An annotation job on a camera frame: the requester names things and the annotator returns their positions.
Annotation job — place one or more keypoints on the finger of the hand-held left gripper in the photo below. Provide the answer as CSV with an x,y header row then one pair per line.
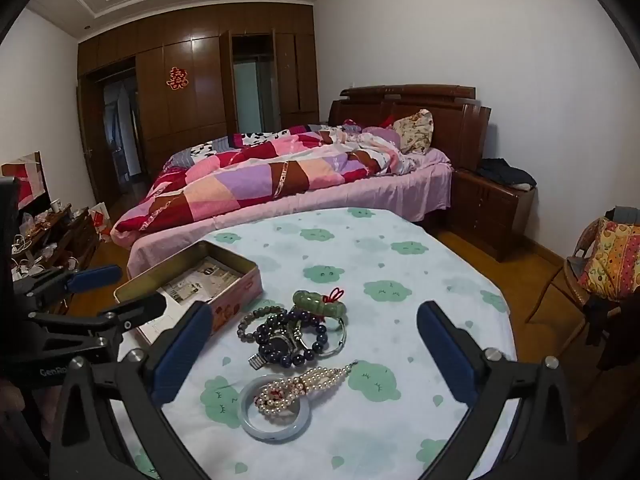
x,y
145,307
95,277

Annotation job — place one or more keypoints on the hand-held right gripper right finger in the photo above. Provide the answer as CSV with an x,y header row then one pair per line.
x,y
445,355

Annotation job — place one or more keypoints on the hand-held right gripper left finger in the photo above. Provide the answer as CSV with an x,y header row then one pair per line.
x,y
182,352

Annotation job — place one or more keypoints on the pink metal tin box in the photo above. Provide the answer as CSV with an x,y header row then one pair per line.
x,y
235,290

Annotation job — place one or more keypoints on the silver wristwatch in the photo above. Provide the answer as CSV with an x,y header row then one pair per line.
x,y
277,346

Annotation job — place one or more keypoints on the thin silver bangle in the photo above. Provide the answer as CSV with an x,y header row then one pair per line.
x,y
344,337

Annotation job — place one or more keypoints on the pale blue jade bangle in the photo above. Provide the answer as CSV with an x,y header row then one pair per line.
x,y
272,435

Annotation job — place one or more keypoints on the wooden television cabinet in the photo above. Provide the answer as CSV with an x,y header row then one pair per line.
x,y
80,240

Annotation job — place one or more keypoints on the red white paper bag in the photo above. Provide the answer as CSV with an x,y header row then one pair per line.
x,y
100,220

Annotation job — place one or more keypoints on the printed paper sheets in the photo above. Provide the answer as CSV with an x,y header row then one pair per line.
x,y
200,280

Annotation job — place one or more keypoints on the flat screen television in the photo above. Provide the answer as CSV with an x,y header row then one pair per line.
x,y
30,180

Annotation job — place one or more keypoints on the wooden nightstand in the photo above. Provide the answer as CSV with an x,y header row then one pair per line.
x,y
485,210

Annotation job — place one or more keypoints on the patchwork quilt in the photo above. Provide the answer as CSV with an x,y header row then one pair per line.
x,y
225,180

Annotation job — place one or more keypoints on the pink bed sheet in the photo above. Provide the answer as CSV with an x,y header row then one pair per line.
x,y
400,190

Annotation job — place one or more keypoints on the black white patterned blanket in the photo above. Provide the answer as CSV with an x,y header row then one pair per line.
x,y
210,149

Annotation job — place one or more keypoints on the dark garment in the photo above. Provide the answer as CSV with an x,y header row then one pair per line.
x,y
620,330

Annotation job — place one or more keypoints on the wicker chair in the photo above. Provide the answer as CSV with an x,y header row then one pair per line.
x,y
590,232

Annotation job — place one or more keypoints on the colourful patterned cushion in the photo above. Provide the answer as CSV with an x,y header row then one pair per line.
x,y
610,260

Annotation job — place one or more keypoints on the dark clothes pile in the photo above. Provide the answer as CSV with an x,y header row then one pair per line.
x,y
505,170

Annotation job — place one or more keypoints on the red paper decoration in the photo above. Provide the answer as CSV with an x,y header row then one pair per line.
x,y
176,79

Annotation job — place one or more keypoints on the brown wooden wardrobe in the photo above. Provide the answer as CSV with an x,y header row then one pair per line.
x,y
200,90

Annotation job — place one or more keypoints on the floral pillow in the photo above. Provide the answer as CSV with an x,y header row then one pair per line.
x,y
415,132

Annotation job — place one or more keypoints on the dark wooden bed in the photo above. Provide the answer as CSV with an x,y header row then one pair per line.
x,y
450,110

